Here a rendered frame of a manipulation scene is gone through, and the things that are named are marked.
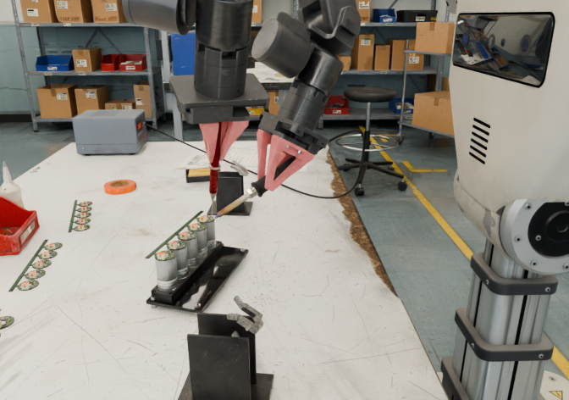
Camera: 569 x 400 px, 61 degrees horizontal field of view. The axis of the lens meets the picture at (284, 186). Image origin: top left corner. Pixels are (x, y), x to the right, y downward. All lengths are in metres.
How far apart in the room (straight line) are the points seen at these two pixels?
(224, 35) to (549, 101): 0.38
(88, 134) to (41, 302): 0.67
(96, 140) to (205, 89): 0.76
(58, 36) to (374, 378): 5.31
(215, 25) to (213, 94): 0.08
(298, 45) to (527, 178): 0.35
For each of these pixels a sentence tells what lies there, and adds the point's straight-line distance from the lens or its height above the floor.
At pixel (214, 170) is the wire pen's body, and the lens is 0.61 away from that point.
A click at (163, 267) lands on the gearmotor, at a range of 0.58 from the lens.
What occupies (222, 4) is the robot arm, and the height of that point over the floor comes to 1.09.
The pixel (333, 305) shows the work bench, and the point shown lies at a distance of 0.60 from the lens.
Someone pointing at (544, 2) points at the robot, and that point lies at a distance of 0.67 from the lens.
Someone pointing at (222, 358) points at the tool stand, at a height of 0.81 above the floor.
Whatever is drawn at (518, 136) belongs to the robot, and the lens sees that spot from 0.69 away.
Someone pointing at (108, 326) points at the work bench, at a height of 0.75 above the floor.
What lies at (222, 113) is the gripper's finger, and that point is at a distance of 0.54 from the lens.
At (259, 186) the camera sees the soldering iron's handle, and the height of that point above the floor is 0.85.
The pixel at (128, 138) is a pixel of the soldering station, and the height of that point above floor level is 0.79.
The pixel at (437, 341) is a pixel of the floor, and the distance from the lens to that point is 1.86.
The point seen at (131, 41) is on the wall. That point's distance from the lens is 5.38.
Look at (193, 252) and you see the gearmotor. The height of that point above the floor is 0.79.
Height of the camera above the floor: 1.08
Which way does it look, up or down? 20 degrees down
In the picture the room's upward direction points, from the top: straight up
